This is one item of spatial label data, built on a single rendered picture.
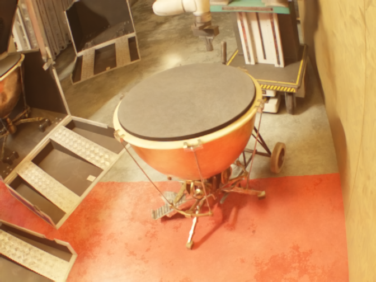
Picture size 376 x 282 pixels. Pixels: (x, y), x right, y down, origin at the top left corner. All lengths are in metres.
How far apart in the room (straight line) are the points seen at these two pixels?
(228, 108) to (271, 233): 0.82
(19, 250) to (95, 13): 4.51
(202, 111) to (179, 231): 0.85
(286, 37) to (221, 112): 1.58
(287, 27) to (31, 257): 2.69
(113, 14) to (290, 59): 3.69
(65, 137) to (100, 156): 0.47
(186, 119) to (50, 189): 1.54
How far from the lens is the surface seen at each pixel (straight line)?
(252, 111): 1.54
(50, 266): 2.28
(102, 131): 3.08
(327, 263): 1.91
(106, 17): 6.00
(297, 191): 2.25
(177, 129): 1.48
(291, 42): 2.98
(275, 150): 2.25
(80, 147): 2.97
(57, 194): 2.69
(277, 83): 2.68
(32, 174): 2.94
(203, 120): 1.49
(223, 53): 2.00
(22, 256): 2.40
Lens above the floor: 1.64
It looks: 38 degrees down
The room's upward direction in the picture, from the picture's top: 14 degrees counter-clockwise
